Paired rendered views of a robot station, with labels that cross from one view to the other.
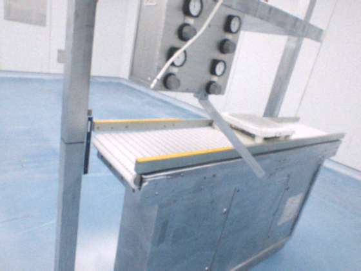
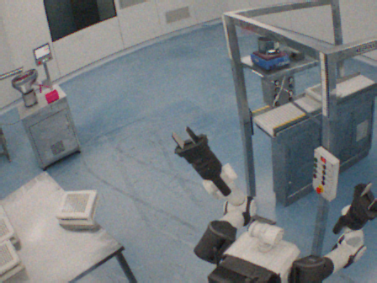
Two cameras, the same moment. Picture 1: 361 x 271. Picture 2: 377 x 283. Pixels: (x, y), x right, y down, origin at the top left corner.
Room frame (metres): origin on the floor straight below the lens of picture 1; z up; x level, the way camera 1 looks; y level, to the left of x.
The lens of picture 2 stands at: (-1.65, -0.27, 2.24)
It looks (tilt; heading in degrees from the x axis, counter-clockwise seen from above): 32 degrees down; 23
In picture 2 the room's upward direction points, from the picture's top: 12 degrees counter-clockwise
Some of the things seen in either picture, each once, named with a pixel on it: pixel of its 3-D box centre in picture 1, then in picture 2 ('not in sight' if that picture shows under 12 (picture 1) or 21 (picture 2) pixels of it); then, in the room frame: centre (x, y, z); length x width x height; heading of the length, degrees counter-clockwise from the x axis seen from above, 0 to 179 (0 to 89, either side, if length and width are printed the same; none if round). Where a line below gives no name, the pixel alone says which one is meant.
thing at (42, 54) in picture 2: not in sight; (45, 67); (1.53, 2.74, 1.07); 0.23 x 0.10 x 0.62; 140
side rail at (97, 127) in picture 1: (231, 121); (315, 89); (1.19, -0.24, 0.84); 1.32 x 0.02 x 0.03; 132
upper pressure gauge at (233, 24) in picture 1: (233, 24); not in sight; (0.62, -0.07, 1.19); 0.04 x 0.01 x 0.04; 132
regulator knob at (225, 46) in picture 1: (229, 44); not in sight; (0.62, -0.07, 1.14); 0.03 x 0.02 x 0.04; 132
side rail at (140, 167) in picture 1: (282, 144); (335, 102); (0.99, -0.41, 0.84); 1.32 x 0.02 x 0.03; 132
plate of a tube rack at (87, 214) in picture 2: not in sight; (76, 204); (-0.36, 1.10, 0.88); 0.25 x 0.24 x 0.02; 14
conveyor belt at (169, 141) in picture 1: (252, 141); (326, 100); (1.10, -0.33, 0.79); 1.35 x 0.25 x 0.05; 132
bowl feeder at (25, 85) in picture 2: not in sight; (31, 87); (1.28, 2.84, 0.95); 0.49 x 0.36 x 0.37; 140
